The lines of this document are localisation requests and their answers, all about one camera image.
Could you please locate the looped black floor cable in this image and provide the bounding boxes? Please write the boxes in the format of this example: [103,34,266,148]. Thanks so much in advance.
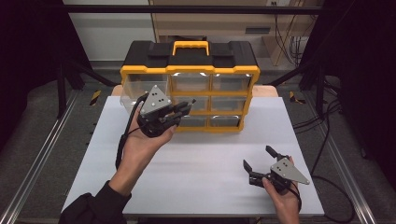
[310,175,357,224]

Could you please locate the white cabinet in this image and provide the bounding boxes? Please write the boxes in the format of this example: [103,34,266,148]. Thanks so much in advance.
[62,0,157,62]

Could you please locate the light wooden furniture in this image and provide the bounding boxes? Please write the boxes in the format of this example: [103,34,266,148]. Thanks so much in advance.
[148,0,325,67]

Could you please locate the light wooden board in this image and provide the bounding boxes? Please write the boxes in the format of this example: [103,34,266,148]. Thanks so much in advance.
[110,84,280,98]

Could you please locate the hanging wall cables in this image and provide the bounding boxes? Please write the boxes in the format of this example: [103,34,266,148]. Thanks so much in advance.
[272,2,314,67]

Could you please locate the black floor cable bundle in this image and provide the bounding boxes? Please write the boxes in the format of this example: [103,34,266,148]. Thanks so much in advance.
[291,76,344,135]

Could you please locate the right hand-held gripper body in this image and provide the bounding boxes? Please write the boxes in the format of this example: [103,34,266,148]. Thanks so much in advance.
[248,157,311,193]

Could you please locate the aluminium floor rail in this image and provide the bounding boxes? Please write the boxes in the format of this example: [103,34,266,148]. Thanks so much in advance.
[302,92,378,224]
[0,89,82,224]

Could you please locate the black curtain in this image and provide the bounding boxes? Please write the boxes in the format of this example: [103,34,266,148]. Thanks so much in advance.
[0,0,92,152]
[299,0,396,189]

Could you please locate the grid of clear drawers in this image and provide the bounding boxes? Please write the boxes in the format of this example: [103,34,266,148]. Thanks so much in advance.
[170,72,253,128]

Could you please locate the person's right hand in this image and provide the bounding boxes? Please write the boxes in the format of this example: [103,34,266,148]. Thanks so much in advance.
[262,156,303,214]

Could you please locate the black horizontal bar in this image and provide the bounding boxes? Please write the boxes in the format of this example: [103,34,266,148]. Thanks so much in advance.
[62,4,325,15]

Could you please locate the transparent plastic drawer bin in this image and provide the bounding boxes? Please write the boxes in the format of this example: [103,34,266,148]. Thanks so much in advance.
[120,73,172,114]

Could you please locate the yellow black organizer cabinet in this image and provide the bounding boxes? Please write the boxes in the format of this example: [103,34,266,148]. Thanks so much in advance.
[120,39,262,134]

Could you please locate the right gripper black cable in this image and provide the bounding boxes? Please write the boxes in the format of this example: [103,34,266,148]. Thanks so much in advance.
[290,183,303,213]

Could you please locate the person's left hand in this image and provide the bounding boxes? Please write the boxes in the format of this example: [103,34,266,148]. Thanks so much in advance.
[121,102,178,183]

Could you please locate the black metal stand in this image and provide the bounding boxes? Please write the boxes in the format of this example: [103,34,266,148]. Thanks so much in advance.
[55,57,120,119]
[266,58,327,119]

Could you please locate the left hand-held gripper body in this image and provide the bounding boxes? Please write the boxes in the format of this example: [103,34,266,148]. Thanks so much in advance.
[136,84,183,139]

